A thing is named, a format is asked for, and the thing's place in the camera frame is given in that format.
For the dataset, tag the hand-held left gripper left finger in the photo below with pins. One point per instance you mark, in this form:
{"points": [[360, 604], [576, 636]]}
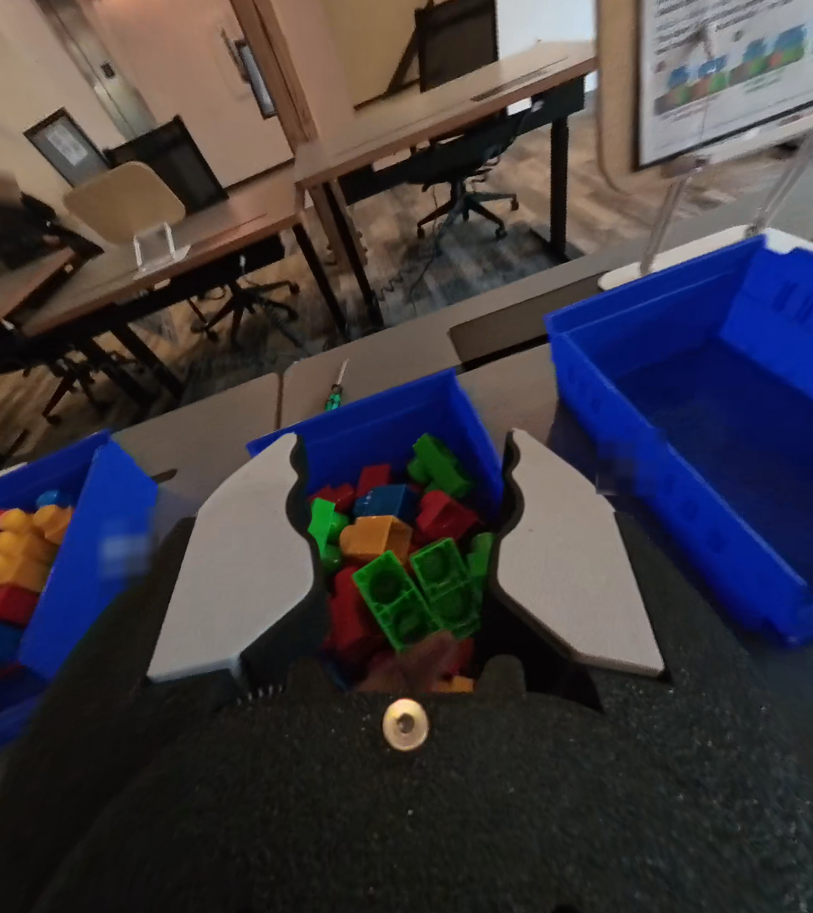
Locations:
{"points": [[235, 571]]}

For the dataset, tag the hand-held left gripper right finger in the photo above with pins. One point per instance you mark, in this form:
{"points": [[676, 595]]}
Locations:
{"points": [[571, 571]]}

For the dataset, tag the heap of assorted mega blocks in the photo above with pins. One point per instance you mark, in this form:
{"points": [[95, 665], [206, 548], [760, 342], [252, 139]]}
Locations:
{"points": [[406, 571]]}

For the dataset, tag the blue bin with white label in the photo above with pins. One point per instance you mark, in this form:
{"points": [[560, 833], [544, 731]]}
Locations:
{"points": [[692, 428]]}

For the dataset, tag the blue plastic storage bin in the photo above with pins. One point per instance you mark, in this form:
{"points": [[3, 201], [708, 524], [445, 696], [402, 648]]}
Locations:
{"points": [[93, 571], [378, 414]]}

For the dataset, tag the row of assorted mega blocks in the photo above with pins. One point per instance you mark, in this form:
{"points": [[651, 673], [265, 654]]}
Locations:
{"points": [[7, 571]]}

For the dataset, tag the wooden background desk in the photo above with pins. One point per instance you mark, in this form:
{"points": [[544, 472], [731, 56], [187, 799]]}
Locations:
{"points": [[435, 114], [135, 264]]}

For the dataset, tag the black office chair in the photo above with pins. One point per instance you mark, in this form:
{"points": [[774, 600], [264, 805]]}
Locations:
{"points": [[21, 300], [214, 243], [464, 86]]}

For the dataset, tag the clear acrylic stand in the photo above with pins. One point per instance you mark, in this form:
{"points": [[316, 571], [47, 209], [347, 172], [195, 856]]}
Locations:
{"points": [[161, 246]]}

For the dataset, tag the printed instruction sheet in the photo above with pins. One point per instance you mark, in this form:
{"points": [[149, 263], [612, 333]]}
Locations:
{"points": [[749, 64]]}

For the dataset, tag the framed wall picture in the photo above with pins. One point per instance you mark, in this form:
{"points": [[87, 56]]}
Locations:
{"points": [[67, 143], [254, 79]]}

